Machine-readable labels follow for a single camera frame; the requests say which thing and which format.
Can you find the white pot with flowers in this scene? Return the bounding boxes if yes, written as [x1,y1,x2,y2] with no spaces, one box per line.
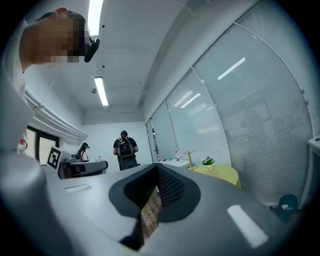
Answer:
[199,156,216,172]

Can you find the white ceiling pipes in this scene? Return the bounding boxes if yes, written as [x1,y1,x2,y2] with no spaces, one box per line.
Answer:
[24,87,90,145]

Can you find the dark framed window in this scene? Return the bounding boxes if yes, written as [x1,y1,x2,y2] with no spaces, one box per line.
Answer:
[26,124,61,163]

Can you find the yellow round tablecloth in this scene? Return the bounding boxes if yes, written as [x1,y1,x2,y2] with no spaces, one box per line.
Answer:
[188,164,242,190]

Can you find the long ceiling light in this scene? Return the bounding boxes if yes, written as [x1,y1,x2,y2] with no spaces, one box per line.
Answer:
[94,76,110,107]
[87,0,104,36]

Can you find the person's white printed T-shirt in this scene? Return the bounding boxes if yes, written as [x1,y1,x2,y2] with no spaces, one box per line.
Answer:
[0,19,36,155]

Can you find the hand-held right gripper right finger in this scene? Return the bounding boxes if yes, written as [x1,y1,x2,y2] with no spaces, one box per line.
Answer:
[146,163,297,256]

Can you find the blue cap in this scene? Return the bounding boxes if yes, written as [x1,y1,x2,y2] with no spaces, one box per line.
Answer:
[278,194,300,222]

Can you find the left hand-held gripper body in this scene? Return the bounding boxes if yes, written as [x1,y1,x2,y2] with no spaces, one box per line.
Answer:
[46,146,83,180]

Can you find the black head camera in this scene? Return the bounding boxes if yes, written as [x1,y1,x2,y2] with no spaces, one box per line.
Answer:
[84,37,101,63]

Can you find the person's head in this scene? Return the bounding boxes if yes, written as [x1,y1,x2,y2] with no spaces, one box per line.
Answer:
[19,7,91,73]

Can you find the white rectangular table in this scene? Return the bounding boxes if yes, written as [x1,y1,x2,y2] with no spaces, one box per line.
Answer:
[157,157,192,169]

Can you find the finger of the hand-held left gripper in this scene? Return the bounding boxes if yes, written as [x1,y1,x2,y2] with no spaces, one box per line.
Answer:
[70,160,109,177]

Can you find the white cabinet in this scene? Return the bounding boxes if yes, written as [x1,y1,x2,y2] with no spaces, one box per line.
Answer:
[299,136,320,208]

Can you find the wooden cup tree stand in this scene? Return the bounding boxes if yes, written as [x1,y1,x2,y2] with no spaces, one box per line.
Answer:
[181,149,196,171]

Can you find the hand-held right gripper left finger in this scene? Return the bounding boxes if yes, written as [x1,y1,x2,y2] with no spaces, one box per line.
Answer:
[37,162,159,256]

